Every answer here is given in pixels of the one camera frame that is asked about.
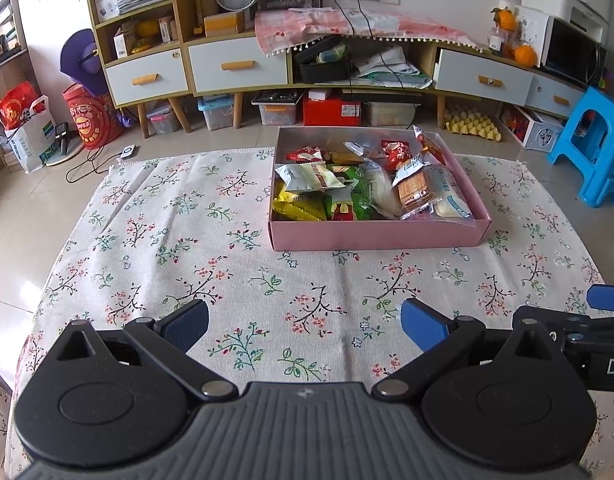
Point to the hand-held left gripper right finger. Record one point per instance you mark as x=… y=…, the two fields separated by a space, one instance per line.
x=424 y=325

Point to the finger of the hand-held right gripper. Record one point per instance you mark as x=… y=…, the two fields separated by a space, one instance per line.
x=609 y=297
x=577 y=322

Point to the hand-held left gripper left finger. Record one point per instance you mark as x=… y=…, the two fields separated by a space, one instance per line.
x=187 y=322

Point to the pink cardboard box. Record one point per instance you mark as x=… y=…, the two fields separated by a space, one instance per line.
x=377 y=237

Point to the clear packet light blue label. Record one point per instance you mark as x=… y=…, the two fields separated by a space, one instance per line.
x=449 y=195

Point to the orange cracker packet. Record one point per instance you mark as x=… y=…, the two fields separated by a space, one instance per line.
x=412 y=192

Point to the white rice cracker packet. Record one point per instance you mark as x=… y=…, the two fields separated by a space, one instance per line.
x=379 y=190

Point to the green snack packet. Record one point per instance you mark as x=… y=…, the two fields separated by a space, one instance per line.
x=354 y=190

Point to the yellow snack packet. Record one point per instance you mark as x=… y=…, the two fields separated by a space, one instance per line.
x=299 y=207

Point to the red snack packet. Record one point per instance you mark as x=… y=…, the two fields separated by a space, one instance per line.
x=307 y=155
x=397 y=155

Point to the orange snack packet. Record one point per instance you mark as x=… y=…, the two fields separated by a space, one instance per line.
x=432 y=147

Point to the brown snack packet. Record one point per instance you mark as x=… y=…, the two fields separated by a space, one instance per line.
x=357 y=152

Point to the floral tablecloth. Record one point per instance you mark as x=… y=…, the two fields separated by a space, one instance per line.
x=287 y=285

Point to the white printed toy box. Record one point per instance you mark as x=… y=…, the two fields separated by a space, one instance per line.
x=544 y=135

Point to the blue plastic stool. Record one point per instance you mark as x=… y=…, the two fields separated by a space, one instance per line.
x=594 y=105

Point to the clear box pink contents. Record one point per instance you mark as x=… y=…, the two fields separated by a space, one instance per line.
x=162 y=120

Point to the yellow egg tray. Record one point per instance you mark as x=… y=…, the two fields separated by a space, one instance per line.
x=472 y=125

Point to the clear box blue lid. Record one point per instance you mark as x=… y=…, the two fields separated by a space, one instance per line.
x=216 y=115

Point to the white cabinet drawer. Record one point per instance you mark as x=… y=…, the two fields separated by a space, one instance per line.
x=542 y=90
x=127 y=67
x=212 y=52
x=462 y=67

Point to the black handheld device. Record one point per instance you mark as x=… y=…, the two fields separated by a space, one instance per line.
x=63 y=137

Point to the red printed gift bag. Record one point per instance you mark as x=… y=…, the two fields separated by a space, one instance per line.
x=92 y=120

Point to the red cardboard box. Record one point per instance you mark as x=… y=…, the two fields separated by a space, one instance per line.
x=332 y=114

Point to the white shopping bag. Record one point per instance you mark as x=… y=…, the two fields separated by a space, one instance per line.
x=29 y=142

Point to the white microwave black door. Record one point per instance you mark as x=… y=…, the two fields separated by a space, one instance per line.
x=569 y=50

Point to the small white box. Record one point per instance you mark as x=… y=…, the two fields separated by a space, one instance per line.
x=319 y=94

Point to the plain orange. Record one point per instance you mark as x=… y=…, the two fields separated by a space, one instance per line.
x=526 y=56

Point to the stack of folded papers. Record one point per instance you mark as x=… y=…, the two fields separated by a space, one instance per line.
x=392 y=67

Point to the black storage box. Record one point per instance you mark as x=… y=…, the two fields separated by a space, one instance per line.
x=322 y=74

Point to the red plastic bag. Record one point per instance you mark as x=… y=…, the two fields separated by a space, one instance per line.
x=17 y=105

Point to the glass jar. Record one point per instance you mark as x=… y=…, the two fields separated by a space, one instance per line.
x=499 y=42

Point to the white printer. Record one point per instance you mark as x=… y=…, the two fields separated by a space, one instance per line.
x=592 y=20

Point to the white upright carton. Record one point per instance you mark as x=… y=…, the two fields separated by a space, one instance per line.
x=120 y=45

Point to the purple sun hat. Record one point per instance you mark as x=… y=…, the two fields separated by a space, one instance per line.
x=82 y=55

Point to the light green pouch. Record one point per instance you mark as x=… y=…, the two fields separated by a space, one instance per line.
x=332 y=52

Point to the orange with leaves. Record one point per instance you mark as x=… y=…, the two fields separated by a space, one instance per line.
x=507 y=20

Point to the yellow cardboard box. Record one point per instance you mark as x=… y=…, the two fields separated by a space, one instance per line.
x=222 y=24

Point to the wooden side shelf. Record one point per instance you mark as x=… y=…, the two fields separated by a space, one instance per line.
x=7 y=60

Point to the wooden shelf cabinet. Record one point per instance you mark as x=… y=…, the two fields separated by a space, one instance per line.
x=182 y=0

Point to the pink fringed cloth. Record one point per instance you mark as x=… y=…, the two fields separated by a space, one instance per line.
x=312 y=22

